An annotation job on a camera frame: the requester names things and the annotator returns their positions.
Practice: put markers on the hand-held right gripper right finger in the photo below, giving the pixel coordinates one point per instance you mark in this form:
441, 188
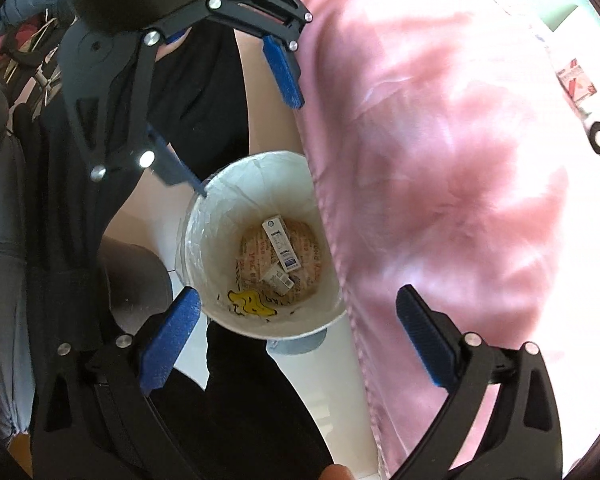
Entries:
425, 340

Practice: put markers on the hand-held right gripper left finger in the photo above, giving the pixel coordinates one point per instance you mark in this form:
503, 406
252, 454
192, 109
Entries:
170, 342

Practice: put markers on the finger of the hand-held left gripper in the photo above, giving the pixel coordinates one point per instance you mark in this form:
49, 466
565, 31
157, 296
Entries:
172, 162
282, 70

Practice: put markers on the white trash bin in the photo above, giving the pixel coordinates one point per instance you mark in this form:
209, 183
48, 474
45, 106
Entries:
215, 240

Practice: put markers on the person's right hand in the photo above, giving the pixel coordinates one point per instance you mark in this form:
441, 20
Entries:
337, 473

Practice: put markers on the person's leg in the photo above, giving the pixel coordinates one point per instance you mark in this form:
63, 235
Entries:
267, 95

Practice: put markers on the grey slipper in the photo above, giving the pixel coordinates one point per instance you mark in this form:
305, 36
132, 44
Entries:
135, 285

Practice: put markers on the person's black garment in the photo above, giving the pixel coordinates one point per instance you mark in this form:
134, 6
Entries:
200, 90

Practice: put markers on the light blue slipper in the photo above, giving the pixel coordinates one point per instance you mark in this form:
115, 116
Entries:
300, 344

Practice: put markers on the small white box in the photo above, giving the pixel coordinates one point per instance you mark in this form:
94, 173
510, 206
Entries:
278, 277

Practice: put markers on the white box with blue label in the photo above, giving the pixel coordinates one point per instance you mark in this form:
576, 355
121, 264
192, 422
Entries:
280, 242

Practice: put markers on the pink floral blanket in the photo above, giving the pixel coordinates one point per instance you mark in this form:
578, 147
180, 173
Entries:
455, 185

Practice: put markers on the clothes hanger rack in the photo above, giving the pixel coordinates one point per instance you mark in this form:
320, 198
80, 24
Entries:
35, 67

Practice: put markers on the grey blue cloth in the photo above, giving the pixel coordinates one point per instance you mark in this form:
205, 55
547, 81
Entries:
0, 240

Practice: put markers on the red and white box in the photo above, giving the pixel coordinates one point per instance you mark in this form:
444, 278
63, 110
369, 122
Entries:
577, 84

